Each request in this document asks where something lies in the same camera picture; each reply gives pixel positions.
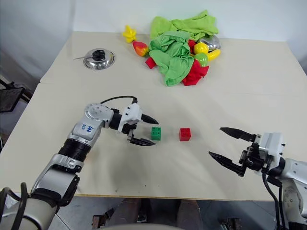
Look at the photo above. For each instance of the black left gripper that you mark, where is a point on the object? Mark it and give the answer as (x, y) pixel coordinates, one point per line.
(128, 129)

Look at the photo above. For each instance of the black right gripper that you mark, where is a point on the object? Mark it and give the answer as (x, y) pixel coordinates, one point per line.
(254, 159)

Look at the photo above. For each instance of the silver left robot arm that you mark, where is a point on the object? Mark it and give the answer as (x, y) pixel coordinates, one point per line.
(84, 127)

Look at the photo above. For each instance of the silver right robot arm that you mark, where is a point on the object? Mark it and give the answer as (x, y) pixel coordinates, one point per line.
(297, 172)

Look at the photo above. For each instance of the green studded cube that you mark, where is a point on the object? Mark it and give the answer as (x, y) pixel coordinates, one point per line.
(156, 133)

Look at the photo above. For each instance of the red studded cube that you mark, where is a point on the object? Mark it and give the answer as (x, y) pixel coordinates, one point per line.
(185, 134)

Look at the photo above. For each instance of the red cube under cloth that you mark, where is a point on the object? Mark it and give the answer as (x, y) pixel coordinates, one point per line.
(149, 63)

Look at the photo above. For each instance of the red cloth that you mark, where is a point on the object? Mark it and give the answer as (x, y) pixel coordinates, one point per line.
(195, 74)

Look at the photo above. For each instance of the crumpled green cloth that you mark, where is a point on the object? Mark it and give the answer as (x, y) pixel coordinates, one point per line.
(175, 60)

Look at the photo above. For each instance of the dark rounded shape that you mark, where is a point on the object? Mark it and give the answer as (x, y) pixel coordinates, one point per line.
(127, 210)
(189, 212)

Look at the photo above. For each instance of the steel pot lid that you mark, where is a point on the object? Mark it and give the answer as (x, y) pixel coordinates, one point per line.
(105, 63)

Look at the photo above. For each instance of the red and yellow toy mango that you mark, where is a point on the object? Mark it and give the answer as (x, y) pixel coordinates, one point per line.
(141, 48)

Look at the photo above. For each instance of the green toy apple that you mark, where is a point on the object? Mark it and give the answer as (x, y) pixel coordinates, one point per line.
(202, 59)

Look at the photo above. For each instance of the yellow toy banana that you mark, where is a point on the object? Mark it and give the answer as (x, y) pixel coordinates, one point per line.
(214, 55)

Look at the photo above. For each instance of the red toy fruit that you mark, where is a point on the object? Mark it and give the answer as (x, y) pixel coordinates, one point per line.
(191, 45)

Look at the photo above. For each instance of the yellow toy starfruit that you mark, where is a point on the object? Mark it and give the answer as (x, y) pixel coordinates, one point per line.
(129, 33)

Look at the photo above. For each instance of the yellow toy lemon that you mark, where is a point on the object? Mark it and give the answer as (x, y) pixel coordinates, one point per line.
(201, 48)

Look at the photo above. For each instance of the shiny steel bowl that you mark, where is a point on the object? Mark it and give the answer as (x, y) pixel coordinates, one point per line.
(212, 42)

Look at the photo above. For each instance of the large green cloth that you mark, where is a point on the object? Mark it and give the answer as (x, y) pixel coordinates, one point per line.
(192, 24)

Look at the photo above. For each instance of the black stand with panel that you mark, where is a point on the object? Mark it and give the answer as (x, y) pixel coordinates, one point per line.
(9, 97)

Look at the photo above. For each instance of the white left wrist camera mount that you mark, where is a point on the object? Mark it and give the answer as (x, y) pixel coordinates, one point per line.
(132, 112)

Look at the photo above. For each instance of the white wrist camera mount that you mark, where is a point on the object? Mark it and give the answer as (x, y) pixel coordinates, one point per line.
(132, 112)
(271, 143)

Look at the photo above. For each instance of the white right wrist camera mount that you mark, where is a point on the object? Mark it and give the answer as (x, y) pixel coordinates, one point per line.
(271, 143)

